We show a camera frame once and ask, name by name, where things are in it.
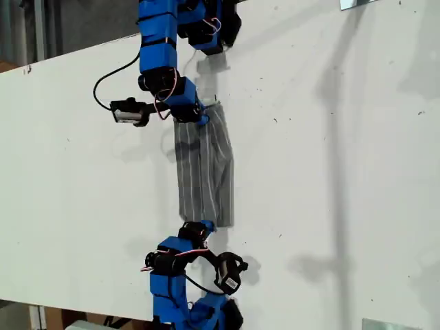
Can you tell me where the grey white striped towel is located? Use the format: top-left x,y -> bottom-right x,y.
173,101 -> 237,230

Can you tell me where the black table clamp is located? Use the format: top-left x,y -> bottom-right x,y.
223,298 -> 244,329
221,1 -> 243,48

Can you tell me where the brown cardboard box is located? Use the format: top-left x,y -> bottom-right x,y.
44,307 -> 154,330

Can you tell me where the white plastic object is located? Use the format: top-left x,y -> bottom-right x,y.
63,319 -> 107,330

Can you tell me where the white table leg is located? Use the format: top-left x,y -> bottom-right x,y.
28,305 -> 48,330

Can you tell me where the red white servo wire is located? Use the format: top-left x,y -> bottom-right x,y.
201,16 -> 223,36
153,67 -> 180,121
140,247 -> 211,273

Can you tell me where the black camera stalk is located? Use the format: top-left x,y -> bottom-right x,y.
142,102 -> 173,116
201,252 -> 221,272

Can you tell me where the black camera box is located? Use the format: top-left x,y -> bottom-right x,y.
213,252 -> 249,296
109,97 -> 151,128

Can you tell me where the black camera cable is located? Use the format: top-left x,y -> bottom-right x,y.
181,271 -> 226,296
92,54 -> 142,111

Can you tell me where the pale upright post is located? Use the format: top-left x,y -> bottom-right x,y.
33,0 -> 46,65

